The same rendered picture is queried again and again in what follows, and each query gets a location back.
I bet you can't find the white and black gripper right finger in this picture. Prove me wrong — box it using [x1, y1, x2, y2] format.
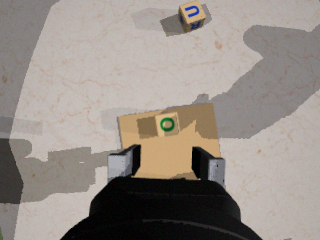
[191, 146, 226, 188]

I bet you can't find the tan square mat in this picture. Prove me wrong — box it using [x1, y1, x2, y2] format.
[119, 103, 221, 180]

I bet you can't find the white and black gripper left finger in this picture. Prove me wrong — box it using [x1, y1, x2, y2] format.
[107, 144, 141, 184]

